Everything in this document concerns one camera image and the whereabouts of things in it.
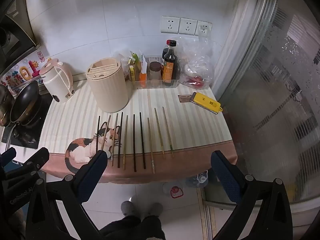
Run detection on white wall socket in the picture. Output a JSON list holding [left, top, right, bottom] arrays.
[[161, 16, 180, 33], [196, 20, 213, 37], [179, 17, 198, 36]]

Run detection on large clear plastic bag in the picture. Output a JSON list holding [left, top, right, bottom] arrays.
[[179, 37, 215, 90]]

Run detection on dark glass bottle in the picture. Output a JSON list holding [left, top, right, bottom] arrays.
[[162, 47, 170, 67]]

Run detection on colourful wall sticker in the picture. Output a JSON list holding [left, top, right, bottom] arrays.
[[0, 57, 52, 94]]

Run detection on person's right grey slipper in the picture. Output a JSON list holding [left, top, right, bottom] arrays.
[[147, 202, 163, 217]]

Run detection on range hood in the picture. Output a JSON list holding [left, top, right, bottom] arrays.
[[0, 12, 42, 73]]

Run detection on white and pink electric kettle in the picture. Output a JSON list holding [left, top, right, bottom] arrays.
[[39, 58, 74, 103]]

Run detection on small clear plastic bag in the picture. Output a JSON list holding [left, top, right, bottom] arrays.
[[112, 51, 133, 80]]

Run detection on clear plastic bottle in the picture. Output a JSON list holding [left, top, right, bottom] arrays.
[[185, 170, 209, 189]]

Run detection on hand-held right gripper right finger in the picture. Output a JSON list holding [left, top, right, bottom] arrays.
[[211, 150, 293, 240]]

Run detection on yellow green box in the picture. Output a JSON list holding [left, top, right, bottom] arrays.
[[128, 52, 140, 82]]

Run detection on black wok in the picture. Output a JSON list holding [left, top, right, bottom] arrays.
[[5, 81, 42, 155]]

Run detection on red vegetable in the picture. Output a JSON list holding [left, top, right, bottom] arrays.
[[184, 76, 206, 89]]

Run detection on dark brown chopstick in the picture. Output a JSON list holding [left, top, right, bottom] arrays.
[[96, 116, 101, 153]]

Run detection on yellow rectangular tool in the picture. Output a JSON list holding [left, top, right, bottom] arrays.
[[190, 92, 224, 115]]

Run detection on frosted glass door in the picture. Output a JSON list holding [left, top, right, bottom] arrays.
[[211, 0, 320, 222]]

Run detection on orange packet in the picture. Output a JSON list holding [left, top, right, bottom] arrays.
[[139, 54, 148, 88]]

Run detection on black induction cooktop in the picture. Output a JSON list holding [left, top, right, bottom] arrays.
[[1, 94, 53, 149]]

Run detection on metal pot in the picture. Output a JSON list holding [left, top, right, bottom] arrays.
[[0, 84, 15, 127]]

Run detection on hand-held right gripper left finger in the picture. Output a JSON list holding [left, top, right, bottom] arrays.
[[26, 150, 108, 240]]

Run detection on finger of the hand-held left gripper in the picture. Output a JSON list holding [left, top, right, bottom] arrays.
[[0, 148, 17, 167], [0, 147, 50, 208]]

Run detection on striped cat print tablecloth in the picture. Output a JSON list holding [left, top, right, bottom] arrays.
[[40, 74, 238, 184]]

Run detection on jar with brown lid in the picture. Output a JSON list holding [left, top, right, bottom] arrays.
[[149, 62, 162, 81]]

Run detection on person's dark trousers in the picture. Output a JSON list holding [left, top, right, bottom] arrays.
[[99, 215, 166, 240]]

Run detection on soy sauce bottle yellow label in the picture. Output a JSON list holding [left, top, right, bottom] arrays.
[[162, 39, 179, 87]]

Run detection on clear plastic tray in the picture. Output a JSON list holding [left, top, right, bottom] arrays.
[[135, 54, 181, 89]]

